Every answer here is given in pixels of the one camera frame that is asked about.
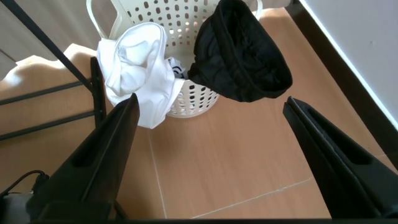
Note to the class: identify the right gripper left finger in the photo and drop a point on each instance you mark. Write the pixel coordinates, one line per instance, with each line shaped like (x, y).
(93, 161)

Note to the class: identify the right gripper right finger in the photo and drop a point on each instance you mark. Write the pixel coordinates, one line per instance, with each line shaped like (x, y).
(339, 174)

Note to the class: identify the white printed t-shirt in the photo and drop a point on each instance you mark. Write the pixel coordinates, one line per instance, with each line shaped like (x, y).
(136, 62)

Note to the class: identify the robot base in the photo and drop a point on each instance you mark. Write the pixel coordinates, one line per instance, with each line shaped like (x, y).
(12, 208)

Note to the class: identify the black clothes rack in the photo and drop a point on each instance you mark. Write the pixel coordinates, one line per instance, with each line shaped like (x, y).
(98, 93)

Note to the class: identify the white laundry basket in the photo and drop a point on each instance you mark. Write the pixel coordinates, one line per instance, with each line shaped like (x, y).
(183, 18)

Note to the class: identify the beige curtain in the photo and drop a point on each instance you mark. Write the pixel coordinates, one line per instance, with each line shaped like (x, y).
(68, 25)

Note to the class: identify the black garment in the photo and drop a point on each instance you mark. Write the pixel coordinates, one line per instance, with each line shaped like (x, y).
(242, 62)

